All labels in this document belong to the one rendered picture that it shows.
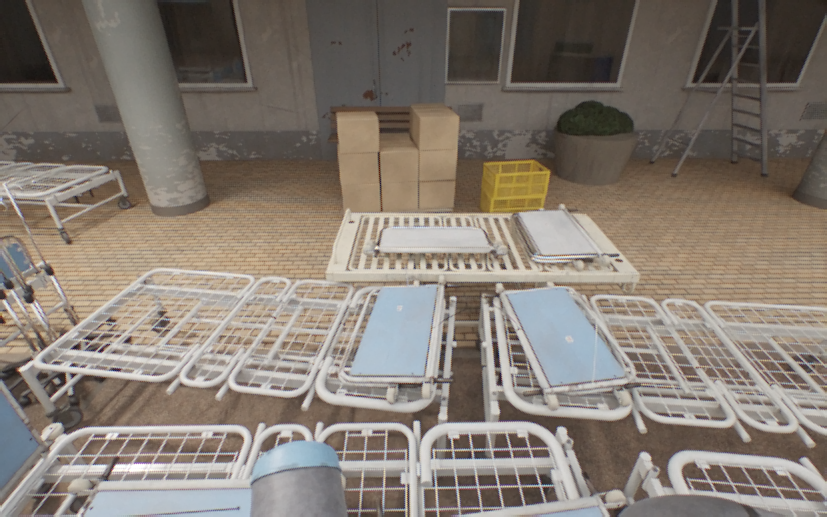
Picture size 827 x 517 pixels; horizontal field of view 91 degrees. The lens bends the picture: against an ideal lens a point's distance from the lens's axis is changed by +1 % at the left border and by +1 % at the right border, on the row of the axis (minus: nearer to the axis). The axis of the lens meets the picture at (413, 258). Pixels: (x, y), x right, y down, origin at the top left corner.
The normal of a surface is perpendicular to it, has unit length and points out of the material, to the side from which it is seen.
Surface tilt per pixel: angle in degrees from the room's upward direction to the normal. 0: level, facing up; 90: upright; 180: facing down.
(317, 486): 29
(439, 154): 90
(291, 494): 2
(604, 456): 0
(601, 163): 101
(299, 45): 90
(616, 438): 0
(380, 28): 90
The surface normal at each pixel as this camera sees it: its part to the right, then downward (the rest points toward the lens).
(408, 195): 0.16, 0.49
